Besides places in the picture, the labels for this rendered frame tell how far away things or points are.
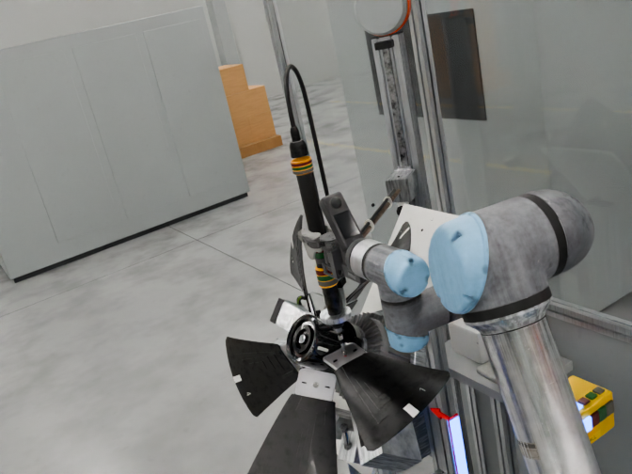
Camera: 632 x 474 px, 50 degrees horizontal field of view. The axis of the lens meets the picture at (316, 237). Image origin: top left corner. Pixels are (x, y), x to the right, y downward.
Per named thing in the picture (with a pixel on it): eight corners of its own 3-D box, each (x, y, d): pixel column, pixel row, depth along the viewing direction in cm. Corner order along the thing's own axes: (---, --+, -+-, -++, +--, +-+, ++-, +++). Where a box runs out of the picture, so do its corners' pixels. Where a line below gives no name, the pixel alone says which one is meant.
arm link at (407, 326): (454, 339, 124) (446, 286, 120) (401, 360, 121) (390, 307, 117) (432, 323, 131) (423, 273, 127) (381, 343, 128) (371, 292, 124)
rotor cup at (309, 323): (313, 368, 169) (272, 356, 162) (334, 314, 170) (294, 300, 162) (346, 389, 157) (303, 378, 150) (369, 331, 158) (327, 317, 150)
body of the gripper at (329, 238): (321, 273, 138) (353, 288, 128) (312, 234, 136) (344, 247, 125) (351, 260, 142) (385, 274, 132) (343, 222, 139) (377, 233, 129)
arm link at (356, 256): (357, 251, 122) (392, 235, 125) (343, 245, 126) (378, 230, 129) (365, 288, 124) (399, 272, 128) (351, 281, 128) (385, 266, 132)
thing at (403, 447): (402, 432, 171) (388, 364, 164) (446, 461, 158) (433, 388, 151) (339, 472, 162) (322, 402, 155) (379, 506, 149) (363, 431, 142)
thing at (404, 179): (398, 194, 206) (393, 166, 203) (420, 192, 203) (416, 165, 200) (388, 205, 197) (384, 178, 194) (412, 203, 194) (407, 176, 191)
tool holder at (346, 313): (330, 305, 155) (321, 267, 152) (358, 305, 152) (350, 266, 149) (315, 324, 148) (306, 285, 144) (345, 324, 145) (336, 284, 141)
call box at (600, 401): (576, 413, 151) (572, 372, 147) (616, 432, 143) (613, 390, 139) (528, 448, 144) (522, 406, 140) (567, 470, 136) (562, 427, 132)
